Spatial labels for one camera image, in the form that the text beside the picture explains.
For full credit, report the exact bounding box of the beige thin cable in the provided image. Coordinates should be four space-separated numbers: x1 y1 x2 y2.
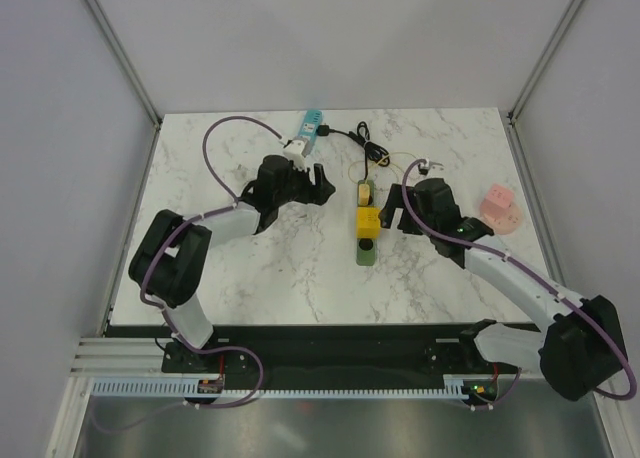
348 150 416 182

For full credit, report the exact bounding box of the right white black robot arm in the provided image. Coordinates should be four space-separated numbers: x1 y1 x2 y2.
379 178 638 401

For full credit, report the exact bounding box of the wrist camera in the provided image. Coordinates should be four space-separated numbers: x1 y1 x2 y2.
283 136 311 172
418 159 444 176

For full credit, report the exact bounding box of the left aluminium frame post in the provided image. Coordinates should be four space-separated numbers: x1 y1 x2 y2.
67 0 164 129

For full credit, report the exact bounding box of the pink cube socket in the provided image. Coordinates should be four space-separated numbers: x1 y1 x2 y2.
479 184 524 235

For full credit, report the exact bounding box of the white slotted cable duct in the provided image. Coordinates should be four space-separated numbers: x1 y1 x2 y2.
91 376 495 400

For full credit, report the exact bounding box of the right aluminium frame post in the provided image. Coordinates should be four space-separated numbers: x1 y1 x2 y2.
505 0 599 124

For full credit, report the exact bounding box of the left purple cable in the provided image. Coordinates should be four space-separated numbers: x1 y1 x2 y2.
139 115 286 354

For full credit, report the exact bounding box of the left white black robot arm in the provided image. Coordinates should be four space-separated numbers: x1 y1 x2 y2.
128 155 336 371

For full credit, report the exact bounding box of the aluminium frame post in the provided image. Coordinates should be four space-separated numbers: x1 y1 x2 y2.
505 0 599 124
67 0 164 129

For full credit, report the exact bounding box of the teal power strip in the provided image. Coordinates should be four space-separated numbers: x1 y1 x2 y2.
298 109 324 147

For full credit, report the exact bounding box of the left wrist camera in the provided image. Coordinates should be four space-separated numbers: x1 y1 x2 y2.
283 136 311 172

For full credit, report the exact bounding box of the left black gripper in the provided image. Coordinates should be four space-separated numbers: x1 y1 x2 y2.
275 161 336 207

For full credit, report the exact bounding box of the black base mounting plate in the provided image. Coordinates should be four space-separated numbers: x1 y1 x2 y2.
162 324 516 390

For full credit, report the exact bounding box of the green power strip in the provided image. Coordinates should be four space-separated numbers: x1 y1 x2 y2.
356 180 376 267

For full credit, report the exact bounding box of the black coiled cable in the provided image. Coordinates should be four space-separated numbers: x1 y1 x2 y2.
317 120 391 167

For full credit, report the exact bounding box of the yellow cube socket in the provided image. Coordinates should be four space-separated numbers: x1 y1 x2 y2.
356 206 381 240

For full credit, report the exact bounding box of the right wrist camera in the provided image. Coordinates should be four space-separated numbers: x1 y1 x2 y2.
418 159 444 176

